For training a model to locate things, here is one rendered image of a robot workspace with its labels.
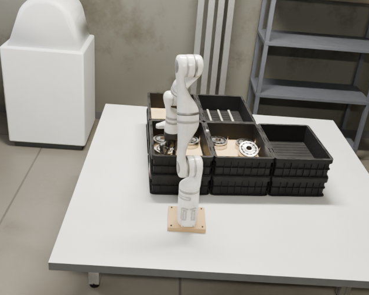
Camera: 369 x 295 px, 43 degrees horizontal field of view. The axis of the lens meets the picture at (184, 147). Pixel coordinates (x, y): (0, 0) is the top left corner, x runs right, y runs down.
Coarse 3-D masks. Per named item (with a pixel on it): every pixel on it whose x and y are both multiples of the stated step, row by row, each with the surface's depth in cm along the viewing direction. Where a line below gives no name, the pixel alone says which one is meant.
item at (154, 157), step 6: (150, 120) 256; (156, 120) 256; (162, 120) 257; (150, 126) 249; (204, 126) 254; (150, 132) 243; (204, 132) 248; (150, 138) 239; (210, 144) 237; (210, 150) 234; (156, 156) 222; (162, 156) 222; (168, 156) 223; (174, 156) 223; (204, 156) 225; (210, 156) 226
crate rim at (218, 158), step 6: (258, 126) 260; (258, 132) 255; (264, 138) 248; (270, 150) 236; (216, 156) 226; (222, 156) 227; (228, 156) 227; (234, 156) 228; (240, 156) 228; (252, 162) 229; (258, 162) 229; (264, 162) 229; (270, 162) 230
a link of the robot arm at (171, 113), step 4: (168, 92) 217; (164, 96) 218; (168, 96) 217; (172, 96) 217; (164, 100) 219; (168, 100) 217; (172, 100) 217; (168, 104) 218; (172, 104) 219; (168, 108) 219; (172, 108) 223; (168, 112) 221; (172, 112) 221; (176, 112) 222; (168, 116) 222; (172, 116) 221; (176, 116) 222; (168, 120) 223; (172, 120) 222; (176, 120) 223
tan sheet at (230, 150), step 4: (228, 140) 264; (232, 140) 264; (228, 144) 260; (232, 144) 261; (228, 148) 256; (232, 148) 256; (216, 152) 251; (220, 152) 251; (224, 152) 252; (228, 152) 252; (232, 152) 252; (236, 152) 253
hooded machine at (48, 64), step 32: (32, 0) 351; (64, 0) 364; (32, 32) 361; (64, 32) 361; (32, 64) 369; (64, 64) 370; (32, 96) 382; (64, 96) 382; (32, 128) 396; (64, 128) 396
